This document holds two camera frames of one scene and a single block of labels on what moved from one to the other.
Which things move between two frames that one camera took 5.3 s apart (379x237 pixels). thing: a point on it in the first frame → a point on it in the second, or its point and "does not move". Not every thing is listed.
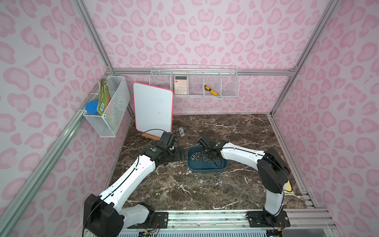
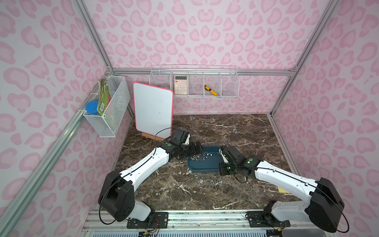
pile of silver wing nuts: [196, 156] does not move
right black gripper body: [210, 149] → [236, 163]
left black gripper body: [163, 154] → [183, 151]
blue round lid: [92, 107] does not move
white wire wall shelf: [219, 80] does not move
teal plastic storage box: [195, 163] does not move
